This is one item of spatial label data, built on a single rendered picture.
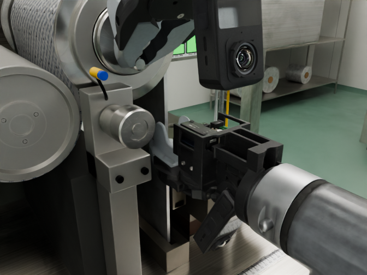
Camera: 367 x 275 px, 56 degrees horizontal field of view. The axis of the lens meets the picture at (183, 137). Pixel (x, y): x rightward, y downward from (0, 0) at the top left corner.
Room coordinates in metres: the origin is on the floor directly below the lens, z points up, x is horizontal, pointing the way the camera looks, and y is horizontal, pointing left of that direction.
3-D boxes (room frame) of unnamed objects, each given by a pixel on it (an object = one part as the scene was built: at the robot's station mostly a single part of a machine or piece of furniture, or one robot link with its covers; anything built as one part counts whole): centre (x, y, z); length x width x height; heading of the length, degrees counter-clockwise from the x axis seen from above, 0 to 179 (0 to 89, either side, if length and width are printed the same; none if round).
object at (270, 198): (0.27, -0.09, 1.11); 0.08 x 0.05 x 0.08; 127
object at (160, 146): (0.41, 0.03, 1.12); 0.09 x 0.03 x 0.06; 38
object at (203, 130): (0.34, -0.05, 1.12); 0.12 x 0.08 x 0.09; 37
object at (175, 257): (0.53, 0.09, 0.92); 0.28 x 0.04 x 0.04; 37
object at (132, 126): (0.31, 0.05, 1.18); 0.04 x 0.02 x 0.04; 127
